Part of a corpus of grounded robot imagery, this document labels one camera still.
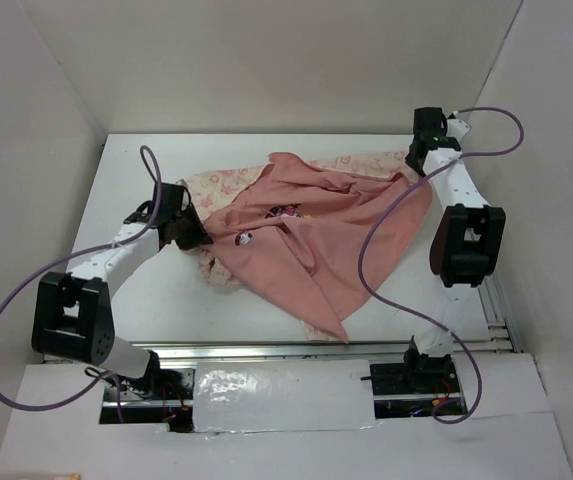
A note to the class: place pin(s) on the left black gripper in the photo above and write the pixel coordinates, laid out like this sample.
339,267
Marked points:
199,236

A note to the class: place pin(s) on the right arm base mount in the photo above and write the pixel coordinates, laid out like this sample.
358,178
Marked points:
397,395

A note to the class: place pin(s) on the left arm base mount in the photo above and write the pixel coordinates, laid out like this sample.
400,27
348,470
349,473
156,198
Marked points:
166,401

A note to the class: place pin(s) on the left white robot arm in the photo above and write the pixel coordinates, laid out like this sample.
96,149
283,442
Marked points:
73,316

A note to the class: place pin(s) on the white foil cover panel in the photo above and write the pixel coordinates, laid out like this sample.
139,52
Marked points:
282,396

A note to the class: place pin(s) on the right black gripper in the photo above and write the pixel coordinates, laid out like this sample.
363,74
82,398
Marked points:
414,165

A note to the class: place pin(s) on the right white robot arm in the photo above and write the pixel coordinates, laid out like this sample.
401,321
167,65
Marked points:
466,245

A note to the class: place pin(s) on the pink and cream jacket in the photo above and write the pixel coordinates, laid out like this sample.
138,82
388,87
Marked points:
309,236

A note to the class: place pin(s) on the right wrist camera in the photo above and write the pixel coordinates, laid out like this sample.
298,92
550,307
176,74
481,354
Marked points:
457,127

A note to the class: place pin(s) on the front aluminium rail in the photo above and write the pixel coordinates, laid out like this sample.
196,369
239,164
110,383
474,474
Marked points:
271,351

